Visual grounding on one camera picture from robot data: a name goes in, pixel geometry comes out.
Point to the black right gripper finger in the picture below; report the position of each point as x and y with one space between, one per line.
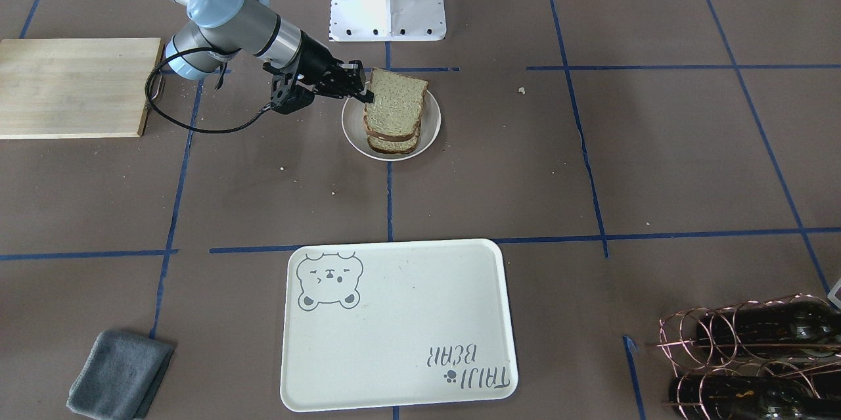
364 96

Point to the wooden cutting board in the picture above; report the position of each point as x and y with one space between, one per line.
75 87

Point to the copper wire bottle rack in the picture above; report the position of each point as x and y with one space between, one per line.
677 341

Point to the white round plate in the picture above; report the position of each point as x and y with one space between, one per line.
355 132

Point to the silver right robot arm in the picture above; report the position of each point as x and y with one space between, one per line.
219 29

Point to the dark wine bottle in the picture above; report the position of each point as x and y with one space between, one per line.
803 328
719 396

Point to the bread slice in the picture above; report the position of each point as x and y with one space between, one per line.
383 146
397 110

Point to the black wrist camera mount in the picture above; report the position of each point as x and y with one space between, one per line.
287 95

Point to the white bear tray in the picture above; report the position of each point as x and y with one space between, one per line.
374 325

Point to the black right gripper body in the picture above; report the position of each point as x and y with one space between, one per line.
320 65

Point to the grey folded cloth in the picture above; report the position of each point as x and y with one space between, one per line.
121 376

